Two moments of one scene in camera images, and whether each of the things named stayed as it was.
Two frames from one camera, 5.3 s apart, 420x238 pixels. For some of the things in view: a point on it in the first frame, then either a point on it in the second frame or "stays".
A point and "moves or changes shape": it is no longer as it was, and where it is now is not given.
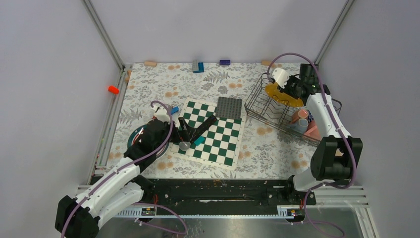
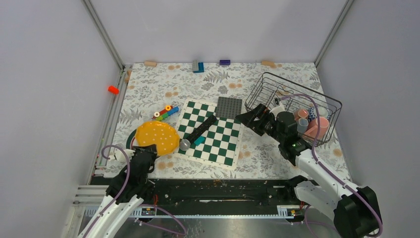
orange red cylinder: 113,89 stays
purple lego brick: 225,62 stays
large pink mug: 312,131 stays
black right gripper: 286,89 → 260,111
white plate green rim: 134,134 stays
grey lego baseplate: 229,107 stays
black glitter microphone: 199,131 stays
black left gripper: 181,135 → 151,148
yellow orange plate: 272,90 moves or changes shape
